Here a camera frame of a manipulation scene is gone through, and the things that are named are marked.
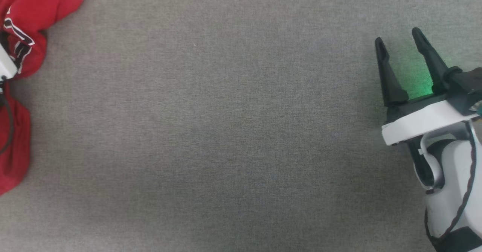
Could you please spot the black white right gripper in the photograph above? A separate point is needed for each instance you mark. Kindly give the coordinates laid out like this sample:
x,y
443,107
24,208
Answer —
x,y
425,120

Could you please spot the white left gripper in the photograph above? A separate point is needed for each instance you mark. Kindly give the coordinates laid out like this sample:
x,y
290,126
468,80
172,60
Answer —
x,y
5,65

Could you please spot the red garment with white stripes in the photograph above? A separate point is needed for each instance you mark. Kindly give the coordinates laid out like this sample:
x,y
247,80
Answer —
x,y
35,11

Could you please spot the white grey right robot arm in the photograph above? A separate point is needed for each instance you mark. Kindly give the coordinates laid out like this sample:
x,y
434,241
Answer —
x,y
453,169

